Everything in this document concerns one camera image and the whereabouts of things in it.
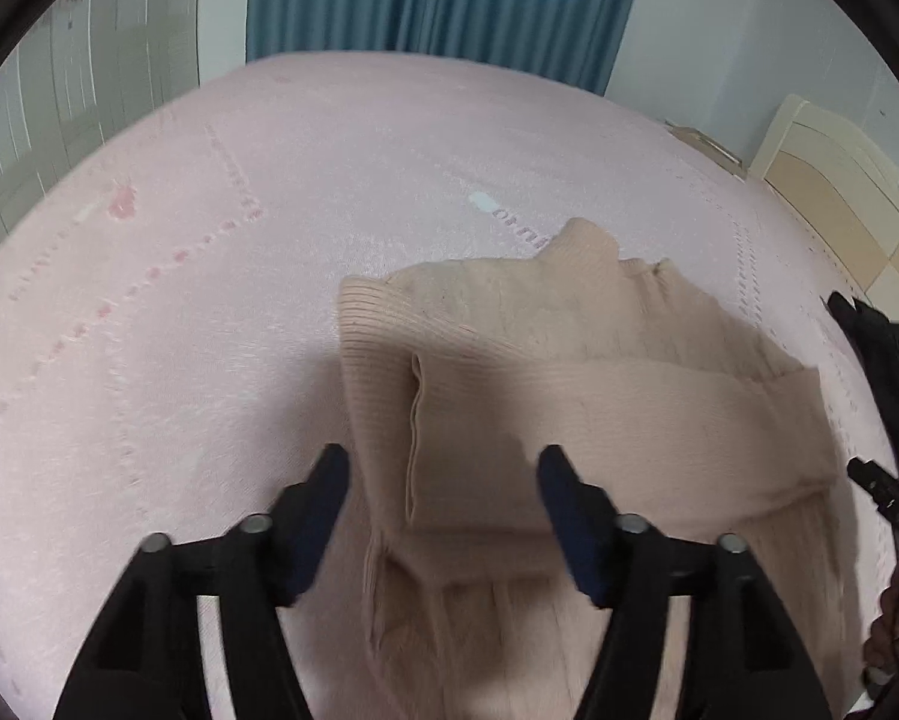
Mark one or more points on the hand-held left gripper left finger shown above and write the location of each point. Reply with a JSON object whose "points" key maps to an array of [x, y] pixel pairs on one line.
{"points": [[316, 517]]}

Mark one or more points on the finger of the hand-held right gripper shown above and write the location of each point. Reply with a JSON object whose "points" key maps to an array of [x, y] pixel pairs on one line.
{"points": [[888, 495]]}

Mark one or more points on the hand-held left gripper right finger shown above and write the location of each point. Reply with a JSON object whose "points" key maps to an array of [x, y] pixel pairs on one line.
{"points": [[578, 532]]}

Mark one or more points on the beige ribbed knit sweater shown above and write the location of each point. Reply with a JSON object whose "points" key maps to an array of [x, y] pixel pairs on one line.
{"points": [[539, 375]]}

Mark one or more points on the black padded jacket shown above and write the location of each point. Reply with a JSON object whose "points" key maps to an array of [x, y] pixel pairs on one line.
{"points": [[896, 375]]}

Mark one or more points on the pink patterned bed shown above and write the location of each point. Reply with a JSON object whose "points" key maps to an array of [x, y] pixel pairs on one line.
{"points": [[194, 277]]}

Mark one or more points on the cream wooden headboard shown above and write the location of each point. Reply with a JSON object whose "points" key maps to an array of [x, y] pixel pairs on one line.
{"points": [[847, 187]]}

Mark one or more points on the white panelled wardrobe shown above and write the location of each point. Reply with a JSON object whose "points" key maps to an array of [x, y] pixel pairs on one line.
{"points": [[67, 82]]}

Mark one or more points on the blue curtain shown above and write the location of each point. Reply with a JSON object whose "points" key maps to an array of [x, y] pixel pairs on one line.
{"points": [[434, 0]]}

